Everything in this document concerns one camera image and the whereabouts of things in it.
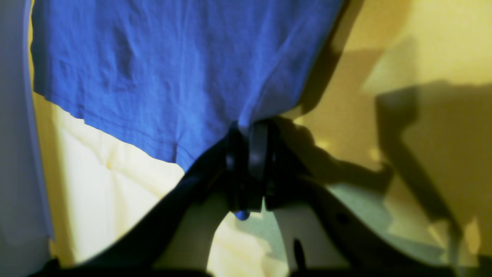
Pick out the yellow tablecloth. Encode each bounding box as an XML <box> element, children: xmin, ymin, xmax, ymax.
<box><xmin>32</xmin><ymin>0</ymin><xmax>491</xmax><ymax>277</ymax></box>

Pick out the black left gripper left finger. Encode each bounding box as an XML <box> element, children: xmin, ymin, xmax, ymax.
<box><xmin>77</xmin><ymin>119</ymin><xmax>269</xmax><ymax>270</ymax></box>

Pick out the blue grey T-shirt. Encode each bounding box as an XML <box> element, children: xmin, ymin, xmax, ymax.
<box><xmin>30</xmin><ymin>0</ymin><xmax>343</xmax><ymax>171</ymax></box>

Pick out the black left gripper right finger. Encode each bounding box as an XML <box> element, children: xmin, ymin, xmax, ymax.
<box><xmin>263</xmin><ymin>117</ymin><xmax>385</xmax><ymax>270</ymax></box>

